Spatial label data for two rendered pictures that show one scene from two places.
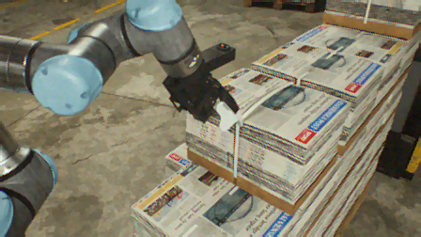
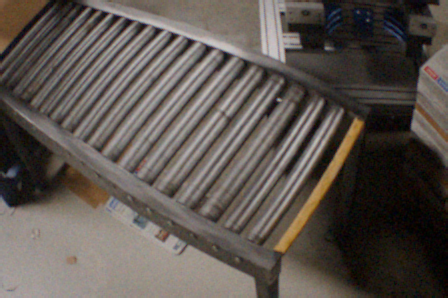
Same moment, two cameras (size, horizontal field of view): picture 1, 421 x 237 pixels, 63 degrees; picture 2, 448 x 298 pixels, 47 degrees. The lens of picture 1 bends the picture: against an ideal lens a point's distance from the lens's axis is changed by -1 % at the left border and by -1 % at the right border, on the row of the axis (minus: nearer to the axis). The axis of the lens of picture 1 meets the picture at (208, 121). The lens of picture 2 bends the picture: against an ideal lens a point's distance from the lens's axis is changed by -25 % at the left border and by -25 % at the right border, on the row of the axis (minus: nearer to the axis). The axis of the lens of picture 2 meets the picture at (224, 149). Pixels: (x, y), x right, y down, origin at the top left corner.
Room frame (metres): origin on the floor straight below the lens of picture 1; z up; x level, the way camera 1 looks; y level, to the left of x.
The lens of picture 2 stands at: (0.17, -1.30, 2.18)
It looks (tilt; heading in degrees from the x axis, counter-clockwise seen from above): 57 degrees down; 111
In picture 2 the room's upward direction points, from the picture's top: 10 degrees counter-clockwise
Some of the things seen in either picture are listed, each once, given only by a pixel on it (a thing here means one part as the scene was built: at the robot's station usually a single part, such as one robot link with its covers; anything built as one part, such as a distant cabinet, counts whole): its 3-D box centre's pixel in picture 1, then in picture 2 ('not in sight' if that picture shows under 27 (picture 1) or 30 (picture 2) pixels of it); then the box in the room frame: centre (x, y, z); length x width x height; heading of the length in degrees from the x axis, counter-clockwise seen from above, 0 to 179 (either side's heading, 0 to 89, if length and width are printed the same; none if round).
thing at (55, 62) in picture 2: not in sight; (61, 56); (-0.80, -0.14, 0.77); 0.47 x 0.05 x 0.05; 69
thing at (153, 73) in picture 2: not in sight; (136, 92); (-0.43, -0.29, 0.77); 0.47 x 0.05 x 0.05; 69
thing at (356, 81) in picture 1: (312, 93); not in sight; (1.10, -0.38, 0.95); 0.38 x 0.29 x 0.23; 51
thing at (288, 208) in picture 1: (292, 170); not in sight; (0.78, -0.25, 0.86); 0.29 x 0.16 x 0.04; 140
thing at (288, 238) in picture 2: not in sight; (325, 184); (0.12, -0.52, 0.81); 0.43 x 0.03 x 0.02; 69
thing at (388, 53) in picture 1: (343, 68); not in sight; (1.32, -0.56, 0.95); 0.38 x 0.29 x 0.23; 50
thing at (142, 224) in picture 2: not in sight; (158, 204); (-0.52, -0.25, 0.01); 0.37 x 0.28 x 0.01; 159
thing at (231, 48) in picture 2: not in sight; (175, 36); (-0.40, -0.03, 0.74); 1.34 x 0.05 x 0.12; 159
